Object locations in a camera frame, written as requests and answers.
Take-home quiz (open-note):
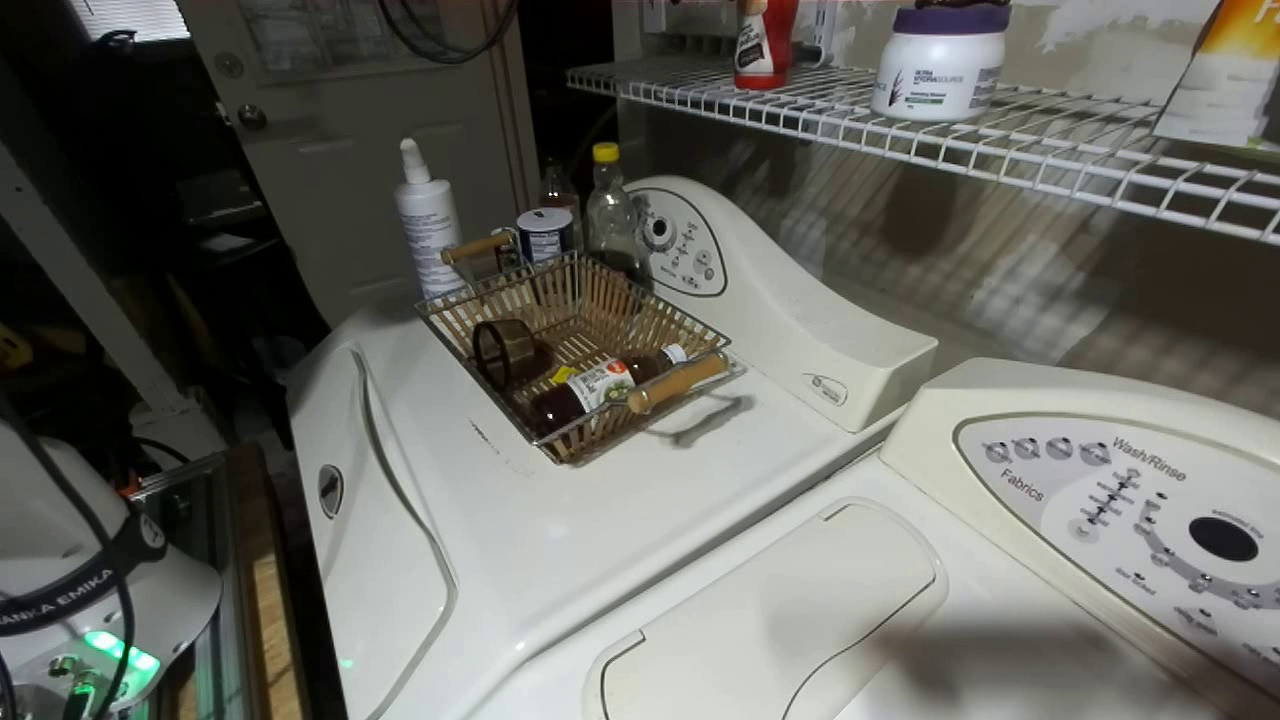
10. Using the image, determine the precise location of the red can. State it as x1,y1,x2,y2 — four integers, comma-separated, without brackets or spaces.
728,0,799,95

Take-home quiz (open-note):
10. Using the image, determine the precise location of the brown bottle with white cap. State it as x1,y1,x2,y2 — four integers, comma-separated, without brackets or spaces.
619,341,701,387

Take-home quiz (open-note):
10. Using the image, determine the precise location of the brown bottle with white label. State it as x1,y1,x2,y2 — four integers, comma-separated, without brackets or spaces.
519,357,647,441

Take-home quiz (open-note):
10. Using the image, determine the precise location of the clear bottle with yellow cap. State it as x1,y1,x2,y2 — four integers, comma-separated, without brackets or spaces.
583,142,655,290

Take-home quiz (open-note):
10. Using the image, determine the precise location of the amber bottle with black cap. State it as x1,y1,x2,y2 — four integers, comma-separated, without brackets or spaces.
538,158,583,218

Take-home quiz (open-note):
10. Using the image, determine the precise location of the tall white plastic bottle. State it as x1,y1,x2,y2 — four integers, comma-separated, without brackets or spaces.
391,135,466,303

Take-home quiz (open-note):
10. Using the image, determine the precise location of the dark round jar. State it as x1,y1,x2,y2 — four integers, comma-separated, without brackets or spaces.
472,317,554,395

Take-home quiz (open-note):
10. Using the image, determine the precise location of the blue and white canister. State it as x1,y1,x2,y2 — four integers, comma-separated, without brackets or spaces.
514,203,580,269

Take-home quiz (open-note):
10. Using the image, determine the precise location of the white washing machine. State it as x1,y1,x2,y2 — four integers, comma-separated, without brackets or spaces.
284,174,943,720

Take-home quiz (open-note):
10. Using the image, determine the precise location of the white panel door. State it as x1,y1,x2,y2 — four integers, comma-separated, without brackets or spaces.
178,0,544,333

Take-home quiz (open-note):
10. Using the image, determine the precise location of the white dryer machine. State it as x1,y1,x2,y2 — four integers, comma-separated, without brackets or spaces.
466,357,1280,720

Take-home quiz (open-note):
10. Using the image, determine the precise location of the white jar with purple lid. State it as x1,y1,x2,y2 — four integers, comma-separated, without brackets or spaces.
873,0,1014,126

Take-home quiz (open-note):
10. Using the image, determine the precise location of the wooden platform board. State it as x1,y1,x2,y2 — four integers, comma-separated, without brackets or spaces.
246,544,311,720

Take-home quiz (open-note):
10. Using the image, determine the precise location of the dark storage shelf unit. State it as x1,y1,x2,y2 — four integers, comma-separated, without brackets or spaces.
0,52,294,453

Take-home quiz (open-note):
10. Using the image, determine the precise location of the amber jar on shelf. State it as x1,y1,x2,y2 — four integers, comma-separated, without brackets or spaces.
1152,0,1280,154

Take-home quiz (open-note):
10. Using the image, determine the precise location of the wire basket with wooden handles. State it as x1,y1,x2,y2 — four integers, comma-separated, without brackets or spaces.
419,248,746,468

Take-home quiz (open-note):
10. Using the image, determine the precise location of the black hanging cable loop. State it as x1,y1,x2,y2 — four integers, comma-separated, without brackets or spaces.
375,0,519,69

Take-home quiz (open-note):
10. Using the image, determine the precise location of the white wire metal rack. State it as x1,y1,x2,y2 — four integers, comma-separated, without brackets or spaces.
564,55,1280,252

